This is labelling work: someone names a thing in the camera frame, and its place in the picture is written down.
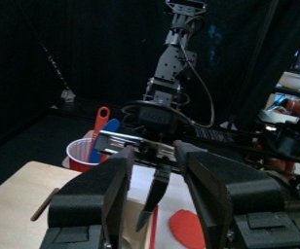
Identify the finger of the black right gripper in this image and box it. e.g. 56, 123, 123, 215
134, 163, 174, 232

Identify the red plastic spatula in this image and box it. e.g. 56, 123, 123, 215
86, 106, 112, 163

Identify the red plastic cup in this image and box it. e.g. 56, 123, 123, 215
66, 137, 111, 173

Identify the red play dough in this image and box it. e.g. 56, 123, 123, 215
168, 208, 207, 249

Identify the grey right arm cable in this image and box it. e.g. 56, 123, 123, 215
178, 41, 215, 129

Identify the blue plastic utensil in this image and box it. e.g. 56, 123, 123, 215
88, 118, 122, 164

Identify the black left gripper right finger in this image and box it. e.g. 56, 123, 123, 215
172, 139, 300, 249

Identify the wooden drawer with red front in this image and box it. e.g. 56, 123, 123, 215
120, 197, 160, 249

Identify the white bowl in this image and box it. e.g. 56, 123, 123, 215
277, 71, 300, 91

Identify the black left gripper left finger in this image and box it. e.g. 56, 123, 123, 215
39, 145, 135, 249

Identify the black equipment beyond table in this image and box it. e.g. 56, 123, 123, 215
242, 110, 300, 184

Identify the white cutting board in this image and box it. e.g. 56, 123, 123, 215
124, 163, 207, 249

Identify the light wooden toy cabinet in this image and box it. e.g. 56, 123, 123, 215
0, 160, 156, 249

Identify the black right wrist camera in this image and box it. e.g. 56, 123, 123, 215
123, 99, 190, 134

